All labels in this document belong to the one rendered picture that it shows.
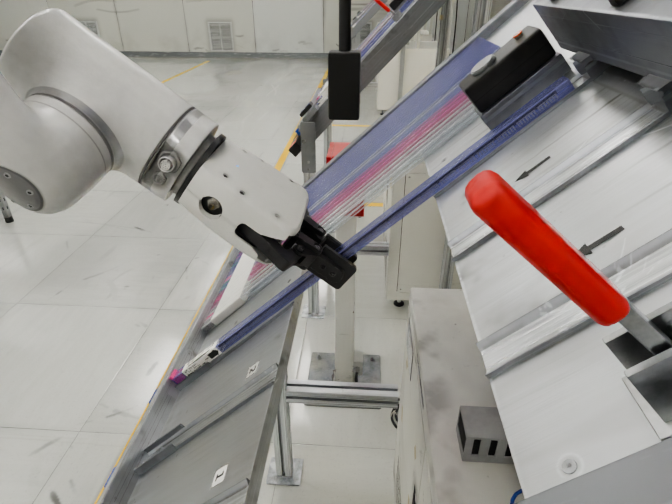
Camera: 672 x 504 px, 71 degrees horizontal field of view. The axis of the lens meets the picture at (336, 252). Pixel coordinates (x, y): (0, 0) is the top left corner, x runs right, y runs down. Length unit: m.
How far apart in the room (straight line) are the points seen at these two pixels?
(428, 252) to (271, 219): 1.40
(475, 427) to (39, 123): 0.54
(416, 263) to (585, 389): 1.59
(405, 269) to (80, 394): 1.18
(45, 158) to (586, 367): 0.35
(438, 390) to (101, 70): 0.58
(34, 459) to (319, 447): 0.78
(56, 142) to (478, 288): 0.30
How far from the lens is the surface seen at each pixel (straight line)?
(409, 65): 4.84
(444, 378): 0.76
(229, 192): 0.40
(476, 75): 0.47
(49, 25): 0.46
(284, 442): 1.28
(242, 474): 0.37
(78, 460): 1.58
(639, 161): 0.31
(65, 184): 0.40
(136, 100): 0.43
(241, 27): 9.19
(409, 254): 1.77
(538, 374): 0.23
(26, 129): 0.38
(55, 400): 1.79
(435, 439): 0.68
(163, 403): 0.59
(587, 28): 0.39
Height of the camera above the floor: 1.14
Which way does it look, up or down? 29 degrees down
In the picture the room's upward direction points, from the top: straight up
